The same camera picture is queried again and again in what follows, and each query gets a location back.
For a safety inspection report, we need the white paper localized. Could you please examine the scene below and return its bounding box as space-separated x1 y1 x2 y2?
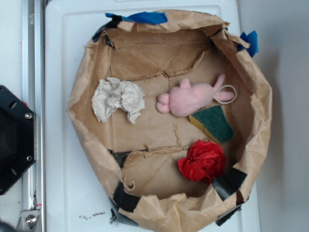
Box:
91 77 145 124

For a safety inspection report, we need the crumpled red paper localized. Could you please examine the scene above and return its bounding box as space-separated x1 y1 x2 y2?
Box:
178 140 226 184

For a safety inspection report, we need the pink plush bunny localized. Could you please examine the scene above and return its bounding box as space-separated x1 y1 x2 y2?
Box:
156 74 237 117

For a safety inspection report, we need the brown paper bag bin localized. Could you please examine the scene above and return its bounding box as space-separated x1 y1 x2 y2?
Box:
68 10 272 232

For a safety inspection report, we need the green yellow sponge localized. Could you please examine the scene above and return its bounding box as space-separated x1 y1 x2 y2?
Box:
188 105 235 144

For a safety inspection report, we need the black tape piece bottom left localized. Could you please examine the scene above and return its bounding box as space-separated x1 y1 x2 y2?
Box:
111 182 140 213

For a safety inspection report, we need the black tape piece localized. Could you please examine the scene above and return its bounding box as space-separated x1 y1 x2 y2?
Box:
212 168 247 201
111 182 140 213

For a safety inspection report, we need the blue tape piece top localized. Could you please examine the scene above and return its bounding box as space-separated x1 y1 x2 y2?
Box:
105 12 168 25

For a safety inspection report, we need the blue tape piece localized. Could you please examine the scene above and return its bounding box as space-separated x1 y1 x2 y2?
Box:
105 12 168 25
240 30 259 58

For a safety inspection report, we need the black tape piece lower right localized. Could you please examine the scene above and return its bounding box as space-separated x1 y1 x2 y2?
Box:
212 168 247 201

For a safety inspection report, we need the white plastic tray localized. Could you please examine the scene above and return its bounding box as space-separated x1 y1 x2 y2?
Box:
44 0 262 232

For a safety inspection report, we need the blue tape piece right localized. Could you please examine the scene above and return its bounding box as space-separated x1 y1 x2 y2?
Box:
240 30 259 58

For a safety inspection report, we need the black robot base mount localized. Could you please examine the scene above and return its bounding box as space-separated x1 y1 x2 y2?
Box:
0 85 35 195

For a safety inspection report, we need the aluminium rail frame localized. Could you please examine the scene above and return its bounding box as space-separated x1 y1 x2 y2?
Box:
17 0 47 232

